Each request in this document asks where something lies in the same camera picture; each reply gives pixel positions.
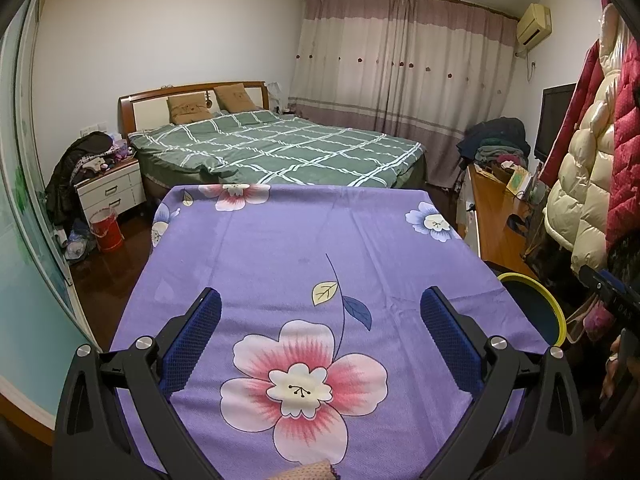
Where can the dark patterned bag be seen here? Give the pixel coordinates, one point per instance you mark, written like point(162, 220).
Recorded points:
point(542, 245)

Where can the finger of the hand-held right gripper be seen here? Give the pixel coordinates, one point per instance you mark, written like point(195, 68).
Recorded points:
point(612, 287)

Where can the red bucket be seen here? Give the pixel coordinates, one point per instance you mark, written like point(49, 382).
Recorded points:
point(106, 232)

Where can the sliding door wardrobe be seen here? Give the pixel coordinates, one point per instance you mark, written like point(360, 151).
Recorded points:
point(30, 210)

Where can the white nightstand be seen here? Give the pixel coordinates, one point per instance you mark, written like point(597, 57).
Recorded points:
point(112, 190)

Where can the yellow rimmed trash bin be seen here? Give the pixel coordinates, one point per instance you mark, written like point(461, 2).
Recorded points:
point(535, 310)

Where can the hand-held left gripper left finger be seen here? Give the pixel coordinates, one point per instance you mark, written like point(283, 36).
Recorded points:
point(192, 345)

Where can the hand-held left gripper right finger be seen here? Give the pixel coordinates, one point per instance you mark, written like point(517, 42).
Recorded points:
point(447, 340)

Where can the cream puffer jacket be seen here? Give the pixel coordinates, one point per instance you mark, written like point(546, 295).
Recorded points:
point(582, 185)

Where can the wooden bed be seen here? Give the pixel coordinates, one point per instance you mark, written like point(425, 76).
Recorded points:
point(150, 96)

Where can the dark jacket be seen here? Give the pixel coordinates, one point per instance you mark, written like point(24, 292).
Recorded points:
point(65, 180)

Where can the pink and white curtain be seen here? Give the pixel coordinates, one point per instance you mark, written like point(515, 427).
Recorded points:
point(400, 75)

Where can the purple floral tablecloth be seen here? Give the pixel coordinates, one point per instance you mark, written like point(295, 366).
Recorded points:
point(280, 260)

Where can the person's right hand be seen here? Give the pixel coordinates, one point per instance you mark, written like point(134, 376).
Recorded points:
point(612, 370)

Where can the long wooden cabinet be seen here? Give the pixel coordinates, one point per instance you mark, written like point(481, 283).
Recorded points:
point(495, 230)

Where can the red coat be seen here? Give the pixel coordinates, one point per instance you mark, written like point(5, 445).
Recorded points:
point(575, 110)

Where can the crumpled plastic bag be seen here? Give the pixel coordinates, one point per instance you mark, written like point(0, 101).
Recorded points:
point(77, 247)

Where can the white wall socket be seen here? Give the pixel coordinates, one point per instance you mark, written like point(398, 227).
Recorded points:
point(92, 129)

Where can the pale green box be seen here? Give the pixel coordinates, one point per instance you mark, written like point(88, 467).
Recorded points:
point(518, 181)

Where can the red dotted puffer jacket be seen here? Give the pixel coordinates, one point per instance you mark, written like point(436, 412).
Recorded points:
point(625, 150)

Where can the pink floral garment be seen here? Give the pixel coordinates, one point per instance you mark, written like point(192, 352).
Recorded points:
point(598, 319)

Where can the beige air conditioner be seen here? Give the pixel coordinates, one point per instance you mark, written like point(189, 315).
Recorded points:
point(534, 25)

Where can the brown pillow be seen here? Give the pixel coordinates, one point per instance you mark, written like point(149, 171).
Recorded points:
point(235, 96)
point(187, 107)

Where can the beige tote bag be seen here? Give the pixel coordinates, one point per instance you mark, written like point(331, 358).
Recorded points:
point(580, 316)

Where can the black television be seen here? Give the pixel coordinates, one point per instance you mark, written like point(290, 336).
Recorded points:
point(552, 120)

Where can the pile of folded clothes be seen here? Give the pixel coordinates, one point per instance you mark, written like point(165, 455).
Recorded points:
point(495, 142)

